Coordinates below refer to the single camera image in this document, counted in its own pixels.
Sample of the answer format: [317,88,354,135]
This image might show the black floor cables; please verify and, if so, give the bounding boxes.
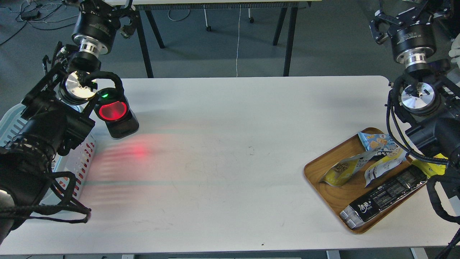
[0,0,78,45]

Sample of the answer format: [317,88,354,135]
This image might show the light blue plastic basket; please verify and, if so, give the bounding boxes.
[0,104,96,200]

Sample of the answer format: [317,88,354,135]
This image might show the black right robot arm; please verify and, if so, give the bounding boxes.
[369,0,460,223]

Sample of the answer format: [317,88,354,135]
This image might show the black table legs background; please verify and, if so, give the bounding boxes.
[134,0,300,77]

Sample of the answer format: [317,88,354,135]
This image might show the black barcode scanner red window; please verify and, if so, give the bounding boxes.
[94,87,139,139]

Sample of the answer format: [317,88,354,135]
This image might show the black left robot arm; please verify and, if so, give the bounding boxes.
[0,0,139,241]

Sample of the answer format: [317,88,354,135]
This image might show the white hanging cable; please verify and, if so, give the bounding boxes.
[235,7,242,77]

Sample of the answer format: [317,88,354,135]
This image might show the black long snack package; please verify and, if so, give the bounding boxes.
[339,165,428,229]

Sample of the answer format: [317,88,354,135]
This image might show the wooden tray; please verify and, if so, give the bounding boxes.
[304,134,426,234]

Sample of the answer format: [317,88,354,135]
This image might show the blue snack packet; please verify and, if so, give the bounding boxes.
[358,132,398,152]

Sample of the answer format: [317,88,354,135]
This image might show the yellow cartoon face snack bag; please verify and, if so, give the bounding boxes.
[411,159,446,178]

